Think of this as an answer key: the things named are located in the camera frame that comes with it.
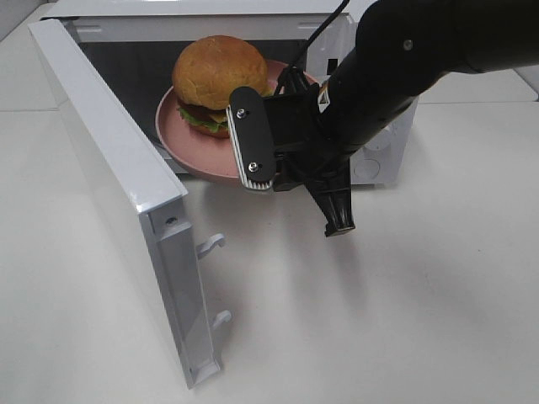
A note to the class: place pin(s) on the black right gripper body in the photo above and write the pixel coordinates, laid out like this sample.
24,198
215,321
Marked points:
312,137

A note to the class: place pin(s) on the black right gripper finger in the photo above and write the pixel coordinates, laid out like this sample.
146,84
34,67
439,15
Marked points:
332,193
252,143

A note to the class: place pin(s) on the round white door button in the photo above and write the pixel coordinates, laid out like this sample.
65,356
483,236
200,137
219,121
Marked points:
367,168

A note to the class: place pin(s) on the pink plate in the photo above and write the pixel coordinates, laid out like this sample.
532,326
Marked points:
204,156

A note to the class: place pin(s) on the burger with lettuce and cheese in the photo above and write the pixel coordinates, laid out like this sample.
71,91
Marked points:
206,73

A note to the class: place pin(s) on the white microwave knob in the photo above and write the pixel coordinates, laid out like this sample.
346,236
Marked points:
382,140

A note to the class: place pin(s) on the white microwave door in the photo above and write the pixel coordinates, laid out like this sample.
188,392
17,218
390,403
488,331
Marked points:
140,201

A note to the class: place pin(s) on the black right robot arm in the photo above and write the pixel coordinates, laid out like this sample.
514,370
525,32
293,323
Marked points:
402,48

